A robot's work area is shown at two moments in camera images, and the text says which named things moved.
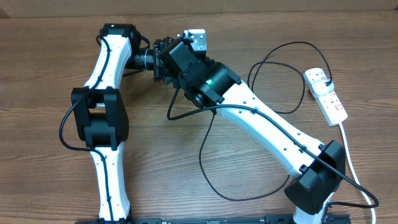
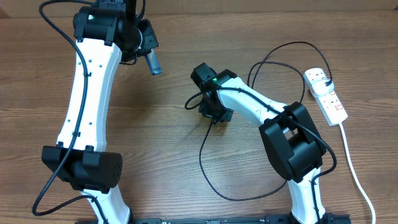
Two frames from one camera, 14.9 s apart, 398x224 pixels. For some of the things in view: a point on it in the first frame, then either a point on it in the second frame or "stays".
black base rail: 268,219 stays
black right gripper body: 175,81 to 215,111
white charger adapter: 320,88 stays
